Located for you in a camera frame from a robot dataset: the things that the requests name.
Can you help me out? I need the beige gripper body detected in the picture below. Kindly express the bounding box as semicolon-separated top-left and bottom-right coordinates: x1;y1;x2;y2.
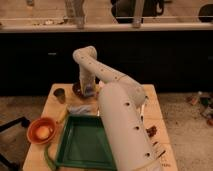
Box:
80;76;96;95

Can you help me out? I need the blue sponge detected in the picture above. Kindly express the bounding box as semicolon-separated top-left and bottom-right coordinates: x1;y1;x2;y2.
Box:
84;87;95;97

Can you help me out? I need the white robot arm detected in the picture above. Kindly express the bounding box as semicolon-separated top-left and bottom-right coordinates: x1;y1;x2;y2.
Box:
73;46;163;171

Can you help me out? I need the purple bowl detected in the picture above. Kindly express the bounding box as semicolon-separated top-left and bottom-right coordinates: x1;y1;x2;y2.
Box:
72;82;85;99

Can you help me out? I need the orange bowl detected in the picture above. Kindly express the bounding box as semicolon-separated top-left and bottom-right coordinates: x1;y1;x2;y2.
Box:
27;117;57;145

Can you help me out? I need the metal cup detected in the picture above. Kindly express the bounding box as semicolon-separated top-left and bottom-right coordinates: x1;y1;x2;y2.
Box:
53;88;66;104

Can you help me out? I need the blue cloth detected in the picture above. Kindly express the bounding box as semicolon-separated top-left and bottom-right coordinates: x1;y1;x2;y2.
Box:
67;105;92;115

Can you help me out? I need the yellow banana piece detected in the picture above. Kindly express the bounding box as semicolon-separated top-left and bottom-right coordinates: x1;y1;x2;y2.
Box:
56;112;68;124

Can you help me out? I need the green baking tray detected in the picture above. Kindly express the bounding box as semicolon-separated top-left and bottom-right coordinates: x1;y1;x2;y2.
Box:
55;115;117;171

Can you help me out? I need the egg-like white ball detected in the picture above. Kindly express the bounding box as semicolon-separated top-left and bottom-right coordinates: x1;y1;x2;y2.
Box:
36;126;50;140

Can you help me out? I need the black chair leg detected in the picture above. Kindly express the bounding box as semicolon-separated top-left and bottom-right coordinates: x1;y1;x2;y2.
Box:
0;117;30;171

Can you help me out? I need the green bean pod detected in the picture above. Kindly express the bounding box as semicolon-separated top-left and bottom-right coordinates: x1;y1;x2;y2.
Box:
44;144;57;171

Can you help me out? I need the bunch of grapes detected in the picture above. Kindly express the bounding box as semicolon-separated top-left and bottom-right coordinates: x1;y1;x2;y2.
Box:
146;125;157;137

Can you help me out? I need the black and tan box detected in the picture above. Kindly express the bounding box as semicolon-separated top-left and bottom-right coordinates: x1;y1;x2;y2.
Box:
153;142;166;158

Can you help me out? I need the metal spoon black handle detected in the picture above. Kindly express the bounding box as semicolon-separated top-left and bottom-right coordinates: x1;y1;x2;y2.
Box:
140;96;149;121

